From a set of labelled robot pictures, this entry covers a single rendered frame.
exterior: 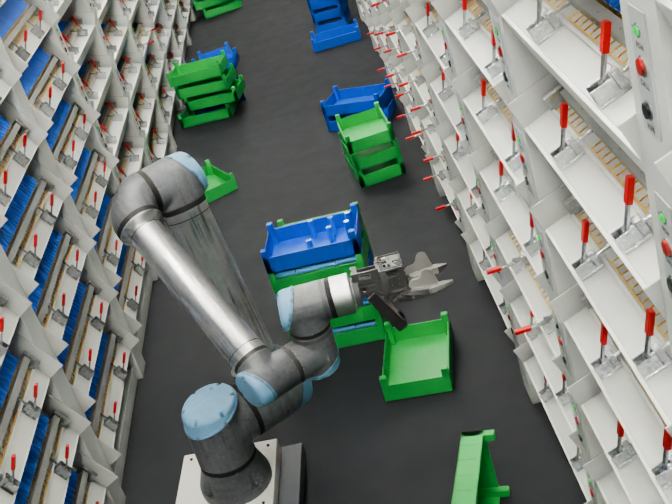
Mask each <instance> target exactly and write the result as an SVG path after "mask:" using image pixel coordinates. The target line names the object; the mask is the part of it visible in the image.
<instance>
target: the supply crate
mask: <svg viewBox="0 0 672 504"><path fill-rule="evenodd" d="M350 208H351V210H350V214H351V218H352V221H353V224H354V228H355V229H349V230H348V234H349V238H350V239H348V236H347V233H346V229H345V226H344V223H343V221H344V220H346V218H345V215H344V212H342V213H337V214H333V215H329V216H333V219H334V223H335V226H336V229H337V232H338V234H337V235H334V237H335V240H336V242H335V243H330V240H329V237H328V234H327V231H326V226H329V223H328V219H327V217H328V216H324V217H320V218H316V219H313V222H314V225H315V228H316V231H317V234H318V237H317V238H315V239H314V238H313V237H312V234H311V231H310V228H309V225H308V222H307V221H308V220H307V221H303V222H298V223H294V224H290V225H285V226H281V227H277V228H274V225H273V222H268V223H266V227H267V230H268V236H267V240H266V245H265V249H262V250H260V254H261V257H262V260H263V263H264V266H265V269H266V271H267V274H272V273H276V272H281V271H285V270H290V269H294V268H299V267H303V266H308V265H312V264H317V263H321V262H326V261H330V260H334V259H339V258H343V257H348V256H352V255H357V254H361V243H362V221H361V217H360V214H359V211H358V207H357V204H356V202H354V203H350ZM309 238H310V239H311V240H312V243H313V246H314V247H313V248H308V247H307V244H306V239H309Z"/></svg>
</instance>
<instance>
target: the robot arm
mask: <svg viewBox="0 0 672 504"><path fill-rule="evenodd" d="M207 188H208V180H207V177H206V175H205V173H204V171H203V170H202V168H201V167H200V165H199V164H198V163H197V162H196V161H195V160H194V159H193V158H192V157H191V156H190V155H188V154H187V153H184V152H175V153H173V154H171V155H169V156H164V157H163V158H162V159H160V160H158V161H156V162H154V163H153V164H151V165H149V166H147V167H145V168H143V169H141V170H139V171H137V172H134V173H132V174H130V175H129V176H127V177H126V178H125V179H124V180H123V181H122V182H121V184H120V185H119V187H118V188H117V190H116V192H115V195H114V197H113V201H112V206H111V222H112V226H113V229H114V232H115V233H116V235H117V237H118V238H119V239H120V240H121V242H122V243H123V244H125V245H127V246H134V247H135V248H136V250H137V251H138V252H139V253H140V255H141V256H142V257H143V258H144V260H145V261H146V262H147V263H148V264H149V266H150V267H151V268H152V269H153V271H154V272H155V273H156V274H157V275H158V277H159V278H160V279H161V280H162V282H163V283H164V284H165V285H166V287H167V288H168V289H169V290H170V291H171V293H172V294H173V295H174V296H175V298H176V299H177V300H178V301H179V303H180V304H181V305H182V306H183V307H184V309H185V310H186V311H187V312H188V314H189V315H190V316H191V317H192V318H193V320H194V321H195V322H196V323H197V325H198V326H199V327H200V328H201V330H202V331H203V332H204V333H205V334H206V336H207V337H208V338H209V339H210V341H211V342H212V343H213V344H214V346H215V347H216V348H217V349H218V350H219V352H220V353H221V354H222V355H223V357H224V358H225V359H226V360H227V361H228V363H229V364H230V365H231V366H232V370H231V374H232V376H233V378H234V380H235V383H233V384H232V385H228V384H225V383H221V384H220V385H219V384H218V383H214V384H210V385H207V386H204V387H202V388H200V389H198V390H197V391H196V392H195V394H192V395H191V396H190V397H189V398H188V399H187V400H186V402H185V404H184V406H183V408H182V413H181V416H182V421H183V425H184V430H185V433H186V435H187V436H188V439H189V441H190V444H191V446H192V449H193V451H194V454H195V456H196V459H197V461H198V464H199V466H200V469H201V474H200V489H201V492H202V495H203V497H204V499H205V500H206V501H207V502H208V503H209V504H247V503H249V502H251V501H252V500H254V499H256V498H257V497H258V496H260V495H261V494H262V493H263V492H264V491H265V490H266V488H267V487H268V485H269V484H270V481H271V478H272V469H271V466H270V463H269V461H268V459H267V458H266V457H265V456H264V455H263V454H262V453H261V452H260V451H259V450H258V449H257V448H256V447H255V444H254V442H253V440H255V439H256V438H258V437H259V436H261V435H262V434H264V433H265V432H267V431H268V430H270V429H271V428H272V427H274V426H275V425H277V424H278V423H280V422H281V421H283V420H284V419H286V418H287V417H289V416H290V415H292V414H293V413H294V412H296V411H298V410H300V409H301V407H302V406H304V405H305V404H306V403H307V402H308V401H309V400H310V399H311V397H312V393H313V387H312V381H311V380H321V379H323V378H326V377H329V376H330V375H332V374H333V373H334V372H335V371H336V370H337V368H338V366H339V364H340V356H339V348H338V346H337V344H336V341H335V338H334V334H333V331H332V328H331V324H330V321H329V320H330V319H334V318H338V317H341V316H345V315H349V314H353V313H356V312H357V308H356V306H358V307H362V306H364V305H363V301H362V298H365V297H366V298H367V301H368V302H370V303H371V304H372V305H373V306H374V307H375V308H376V309H377V310H378V311H379V312H380V313H381V314H382V315H383V316H384V317H385V318H386V319H387V320H388V321H389V322H390V324H391V325H392V326H394V327H395V328H396V329H397V330H398V331H402V330H403V329H404V328H406V327H407V322H406V318H405V315H404V313H403V312H401V311H400V310H399V309H398V308H397V307H396V306H394V305H393V304H392V303H391V302H396V301H397V302H399V301H412V300H416V299H420V298H423V297H426V296H429V295H430V294H433V293H436V292H438V291H440V290H442V289H444V288H446V287H447V286H449V285H450V284H452V283H453V279H449V280H443V281H440V282H438V280H437V278H436V277H435V275H434V274H438V273H441V272H442V271H443V270H444V269H445V268H446V267H447V264H446V263H441V264H433V265H432V263H431V262H430V260H429V258H428V257H427V255H426V253H425V252H419V253H417V254H416V258H415V262H414V263H413V264H412V265H409V266H407V267H406V269H405V270H404V268H403V264H402V260H401V258H400V255H399V254H398V251H397V252H393V253H389V254H385V255H382V256H378V257H375V260H373V261H372V262H374V263H373V264H375V265H373V264H372V262H371V265H372V266H368V267H364V268H361V269H357V270H356V267H355V266H354V267H350V268H349V270H350V273H351V276H350V278H349V277H348V274H347V273H342V274H338V275H334V276H330V277H327V278H323V279H319V280H315V281H311V282H307V283H304V284H300V285H296V286H290V287H288V288H285V289H282V290H280V291H279V292H278V293H277V304H278V310H279V316H280V321H281V325H282V329H283V330H284V331H289V330H290V333H291V336H292V339H293V340H292V341H291V342H289V343H287V344H286V345H284V346H283V347H282V346H278V345H275V344H273V342H272V340H271V338H270V336H269V334H268V331H267V329H266V327H265V325H264V323H263V321H262V319H261V316H260V314H259V312H258V310H257V308H256V306H255V304H254V301H253V299H252V297H251V295H250V293H249V291H248V289H247V286H246V284H245V282H244V280H243V278H242V276H241V274H240V271H239V269H238V267H237V265H236V263H235V261H234V259H233V256H232V254H231V252H230V250H229V248H228V246H227V244H226V241H225V239H224V237H223V235H222V233H221V231H220V229H219V226H218V224H217V222H216V220H215V218H214V216H213V214H212V211H211V209H210V207H209V205H208V203H207V198H206V196H205V194H204V191H206V189H207ZM163 218H164V219H165V220H166V221H167V223H168V226H169V228H170V230H171V232H172V234H173V235H172V234H171V233H170V232H169V231H168V229H167V228H166V227H165V226H164V225H163V224H162V220H163ZM173 236H174V237H173Z"/></svg>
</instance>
